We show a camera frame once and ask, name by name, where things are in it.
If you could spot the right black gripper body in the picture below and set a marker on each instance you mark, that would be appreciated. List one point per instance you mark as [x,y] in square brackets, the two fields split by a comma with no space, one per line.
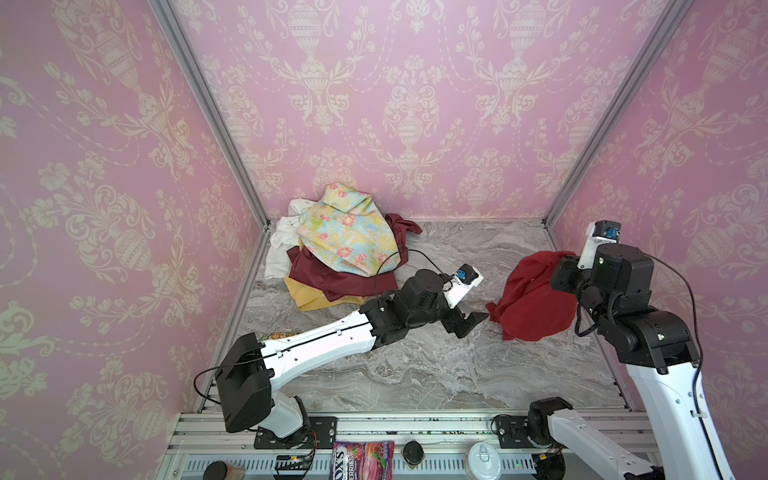
[564,282]

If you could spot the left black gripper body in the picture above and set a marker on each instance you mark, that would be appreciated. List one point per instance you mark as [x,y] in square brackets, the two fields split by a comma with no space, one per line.
[439,308]

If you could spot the red cloth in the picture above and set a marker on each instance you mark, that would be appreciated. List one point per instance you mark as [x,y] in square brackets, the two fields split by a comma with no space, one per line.
[530,309]

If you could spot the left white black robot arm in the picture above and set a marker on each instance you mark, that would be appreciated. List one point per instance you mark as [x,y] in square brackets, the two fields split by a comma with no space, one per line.
[250,378]

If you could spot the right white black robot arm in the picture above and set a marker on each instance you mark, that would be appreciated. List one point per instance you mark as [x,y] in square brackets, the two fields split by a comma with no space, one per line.
[663,359]

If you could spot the maroon cloth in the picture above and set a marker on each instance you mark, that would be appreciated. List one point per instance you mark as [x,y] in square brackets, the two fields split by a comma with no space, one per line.
[307,270]

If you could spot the floral pastel cloth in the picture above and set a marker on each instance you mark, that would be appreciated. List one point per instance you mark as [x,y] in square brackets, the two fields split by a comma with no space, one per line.
[346,231]

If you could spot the yellow cloth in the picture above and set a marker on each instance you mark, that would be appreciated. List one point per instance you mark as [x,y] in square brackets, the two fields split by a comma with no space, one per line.
[308,298]

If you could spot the white cloth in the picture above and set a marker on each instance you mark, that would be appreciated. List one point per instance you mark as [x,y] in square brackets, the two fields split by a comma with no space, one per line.
[284,237]

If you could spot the black round knob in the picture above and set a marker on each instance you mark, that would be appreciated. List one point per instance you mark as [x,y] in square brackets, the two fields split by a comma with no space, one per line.
[413,454]

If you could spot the white round lid container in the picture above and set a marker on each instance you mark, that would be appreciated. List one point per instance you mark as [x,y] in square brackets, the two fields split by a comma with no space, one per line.
[483,462]

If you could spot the orange green snack packet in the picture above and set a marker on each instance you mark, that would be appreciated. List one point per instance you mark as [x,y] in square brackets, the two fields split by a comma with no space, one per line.
[277,336]

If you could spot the pink candy bag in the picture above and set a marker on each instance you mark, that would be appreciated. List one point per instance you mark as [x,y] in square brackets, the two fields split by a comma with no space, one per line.
[362,461]

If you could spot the black electronics board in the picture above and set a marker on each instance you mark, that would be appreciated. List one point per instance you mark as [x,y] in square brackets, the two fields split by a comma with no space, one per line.
[292,467]

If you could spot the brown black bottle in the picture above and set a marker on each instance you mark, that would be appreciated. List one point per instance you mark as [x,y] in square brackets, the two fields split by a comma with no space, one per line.
[221,470]

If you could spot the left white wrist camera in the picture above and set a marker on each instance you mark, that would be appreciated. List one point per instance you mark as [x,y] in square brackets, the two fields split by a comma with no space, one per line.
[461,283]

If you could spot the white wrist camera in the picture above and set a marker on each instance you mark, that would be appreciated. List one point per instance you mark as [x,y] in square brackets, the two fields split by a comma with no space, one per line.
[598,233]
[461,283]

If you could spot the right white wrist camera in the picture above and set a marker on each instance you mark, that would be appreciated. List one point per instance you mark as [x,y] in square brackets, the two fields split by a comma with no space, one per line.
[598,233]

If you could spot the aluminium rail frame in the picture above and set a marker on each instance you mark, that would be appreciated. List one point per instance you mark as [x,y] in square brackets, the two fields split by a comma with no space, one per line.
[446,436]

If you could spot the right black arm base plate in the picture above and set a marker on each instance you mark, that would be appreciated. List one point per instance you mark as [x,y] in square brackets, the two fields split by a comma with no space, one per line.
[512,432]

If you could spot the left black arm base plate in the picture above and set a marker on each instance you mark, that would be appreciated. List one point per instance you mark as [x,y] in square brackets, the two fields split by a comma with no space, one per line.
[317,432]

